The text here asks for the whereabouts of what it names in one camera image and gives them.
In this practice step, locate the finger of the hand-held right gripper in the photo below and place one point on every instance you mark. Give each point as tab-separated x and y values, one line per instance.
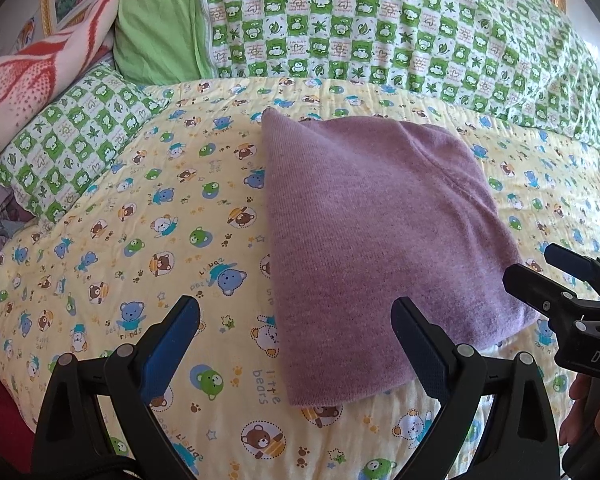
535	290
572	262

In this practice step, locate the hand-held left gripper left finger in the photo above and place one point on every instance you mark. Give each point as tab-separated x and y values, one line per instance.
175	340

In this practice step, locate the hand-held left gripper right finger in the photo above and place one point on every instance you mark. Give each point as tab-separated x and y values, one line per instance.
420	345

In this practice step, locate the purple knit garment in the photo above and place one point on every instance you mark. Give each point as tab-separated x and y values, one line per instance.
370	235

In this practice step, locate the person's right hand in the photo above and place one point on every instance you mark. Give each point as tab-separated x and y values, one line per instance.
577	395

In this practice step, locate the yellow bear print blanket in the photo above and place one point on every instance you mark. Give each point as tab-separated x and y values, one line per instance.
130	200

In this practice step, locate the red cloth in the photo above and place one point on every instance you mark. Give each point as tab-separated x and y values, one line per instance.
2	410

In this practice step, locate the grey purple floral cloth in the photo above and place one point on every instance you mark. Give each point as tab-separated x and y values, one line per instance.
0	230

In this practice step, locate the green checked pillow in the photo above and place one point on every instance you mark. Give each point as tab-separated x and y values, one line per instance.
75	135

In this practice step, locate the red and white blanket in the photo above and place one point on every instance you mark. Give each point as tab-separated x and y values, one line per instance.
25	85

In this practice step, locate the green checkered pillow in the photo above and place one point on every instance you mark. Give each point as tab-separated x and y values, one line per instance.
380	25

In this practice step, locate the plain green pillow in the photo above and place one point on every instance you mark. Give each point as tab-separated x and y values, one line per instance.
155	25

